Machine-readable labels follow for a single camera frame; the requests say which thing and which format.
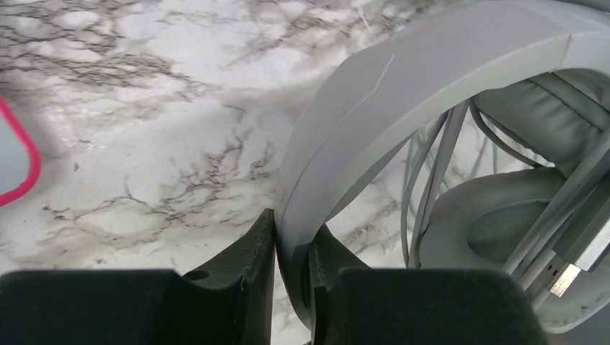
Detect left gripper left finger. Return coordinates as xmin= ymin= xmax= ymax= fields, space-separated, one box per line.
xmin=1 ymin=209 xmax=275 ymax=344

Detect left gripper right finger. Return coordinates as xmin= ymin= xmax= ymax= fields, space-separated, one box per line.
xmin=304 ymin=227 xmax=547 ymax=345

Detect green headphone cable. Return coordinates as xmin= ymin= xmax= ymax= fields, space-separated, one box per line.
xmin=405 ymin=128 xmax=516 ymax=191

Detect grey white gaming headset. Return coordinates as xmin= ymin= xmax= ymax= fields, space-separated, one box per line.
xmin=274 ymin=1 xmax=609 ymax=344

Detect pink framed whiteboard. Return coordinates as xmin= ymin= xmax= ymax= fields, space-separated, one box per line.
xmin=1 ymin=98 xmax=42 ymax=206

